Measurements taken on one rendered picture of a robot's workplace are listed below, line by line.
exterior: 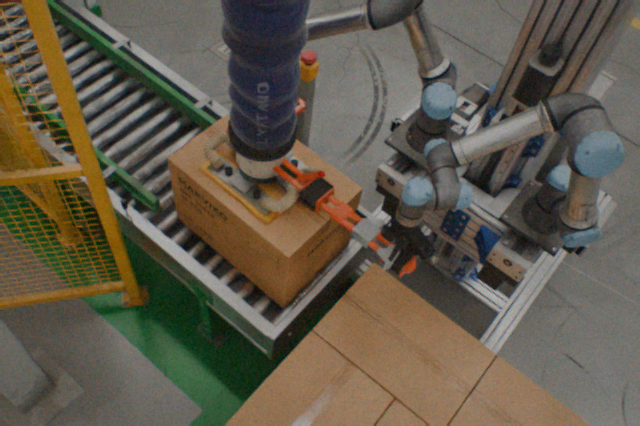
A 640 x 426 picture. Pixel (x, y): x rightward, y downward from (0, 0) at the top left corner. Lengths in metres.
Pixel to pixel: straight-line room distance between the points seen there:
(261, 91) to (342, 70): 2.27
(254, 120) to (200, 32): 2.39
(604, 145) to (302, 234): 1.00
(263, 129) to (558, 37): 0.92
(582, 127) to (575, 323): 1.82
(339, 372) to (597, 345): 1.49
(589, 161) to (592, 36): 0.44
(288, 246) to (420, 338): 0.68
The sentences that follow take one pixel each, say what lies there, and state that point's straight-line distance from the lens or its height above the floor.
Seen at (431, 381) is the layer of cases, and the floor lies 0.54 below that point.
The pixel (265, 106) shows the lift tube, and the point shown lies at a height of 1.41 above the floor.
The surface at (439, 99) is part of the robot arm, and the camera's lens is 2.20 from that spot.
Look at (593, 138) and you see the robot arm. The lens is 1.71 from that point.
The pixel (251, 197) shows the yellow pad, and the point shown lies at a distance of 2.20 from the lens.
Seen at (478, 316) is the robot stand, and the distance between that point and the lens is 2.99.
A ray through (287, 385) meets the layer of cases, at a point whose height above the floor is 0.54.
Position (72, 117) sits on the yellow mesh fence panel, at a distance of 2.08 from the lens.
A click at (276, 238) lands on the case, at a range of 2.14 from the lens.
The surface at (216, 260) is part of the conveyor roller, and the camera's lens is 2.56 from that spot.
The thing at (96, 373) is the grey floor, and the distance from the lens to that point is 3.03.
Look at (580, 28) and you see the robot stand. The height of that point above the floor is 1.65.
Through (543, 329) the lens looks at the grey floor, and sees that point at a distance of 3.33.
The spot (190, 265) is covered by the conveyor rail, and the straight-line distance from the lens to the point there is 2.51.
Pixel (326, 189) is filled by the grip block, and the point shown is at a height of 1.10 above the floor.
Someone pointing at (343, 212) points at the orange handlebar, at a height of 1.10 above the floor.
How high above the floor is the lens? 2.78
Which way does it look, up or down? 56 degrees down
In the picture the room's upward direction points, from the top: 10 degrees clockwise
